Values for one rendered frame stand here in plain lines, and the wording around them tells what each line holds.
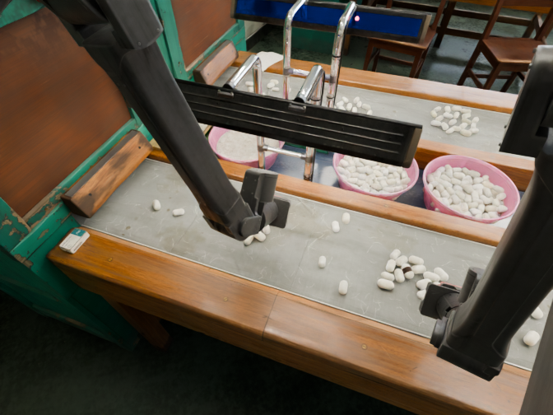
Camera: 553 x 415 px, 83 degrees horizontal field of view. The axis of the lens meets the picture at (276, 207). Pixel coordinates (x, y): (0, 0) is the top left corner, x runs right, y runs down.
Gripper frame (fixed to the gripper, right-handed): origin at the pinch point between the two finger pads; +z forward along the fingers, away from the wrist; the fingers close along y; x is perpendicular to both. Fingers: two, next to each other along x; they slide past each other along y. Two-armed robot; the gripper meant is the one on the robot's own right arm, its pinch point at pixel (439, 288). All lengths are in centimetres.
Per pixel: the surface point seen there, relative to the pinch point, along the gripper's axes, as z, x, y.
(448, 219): 22.3, -12.8, -4.0
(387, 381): -11.2, 17.8, 7.4
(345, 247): 11.8, 0.0, 20.9
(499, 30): 356, -202, -95
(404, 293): 5.4, 5.3, 5.1
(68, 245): -9, 13, 86
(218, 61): 55, -50, 87
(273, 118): -9, -27, 42
